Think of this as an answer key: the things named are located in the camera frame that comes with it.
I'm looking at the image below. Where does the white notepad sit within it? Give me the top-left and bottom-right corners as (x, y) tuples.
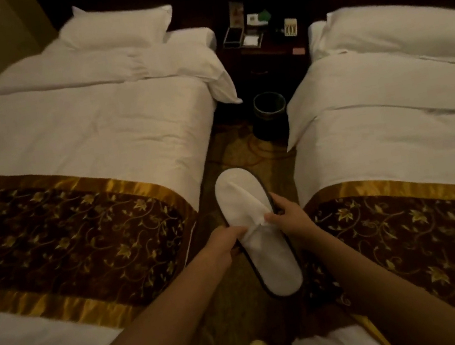
(240, 32), (266, 51)

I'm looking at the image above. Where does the person's right hand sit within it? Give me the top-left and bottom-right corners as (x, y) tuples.
(260, 184), (326, 254)

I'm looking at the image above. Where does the white pillow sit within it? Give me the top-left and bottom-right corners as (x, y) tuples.
(54, 0), (179, 63)
(316, 0), (455, 87)

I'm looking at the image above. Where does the person's left hand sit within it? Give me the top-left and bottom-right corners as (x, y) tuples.
(200, 222), (255, 271)

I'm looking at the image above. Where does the person's left forearm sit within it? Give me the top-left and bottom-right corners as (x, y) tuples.
(38, 242), (257, 345)

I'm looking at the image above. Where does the dark round trash can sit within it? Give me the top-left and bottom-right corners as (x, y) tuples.
(247, 89), (294, 144)

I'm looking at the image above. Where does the white bed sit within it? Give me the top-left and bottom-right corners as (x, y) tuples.
(239, 0), (455, 345)
(0, 9), (283, 345)

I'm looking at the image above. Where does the person's right forearm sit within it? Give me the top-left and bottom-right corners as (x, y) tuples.
(302, 204), (455, 345)

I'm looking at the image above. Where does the dark wooden nightstand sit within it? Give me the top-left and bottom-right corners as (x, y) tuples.
(207, 0), (319, 106)

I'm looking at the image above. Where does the small black tray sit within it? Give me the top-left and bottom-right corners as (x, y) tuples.
(220, 24), (247, 51)

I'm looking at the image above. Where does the small standing card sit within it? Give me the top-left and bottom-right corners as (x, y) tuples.
(226, 0), (248, 27)

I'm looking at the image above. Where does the white slipper grey trim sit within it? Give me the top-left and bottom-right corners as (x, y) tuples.
(211, 159), (308, 307)

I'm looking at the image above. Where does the brown gold floral bed runner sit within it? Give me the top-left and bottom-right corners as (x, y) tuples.
(0, 133), (215, 345)
(296, 163), (455, 345)

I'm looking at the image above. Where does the small striped card holder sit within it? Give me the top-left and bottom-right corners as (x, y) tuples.
(282, 16), (300, 38)

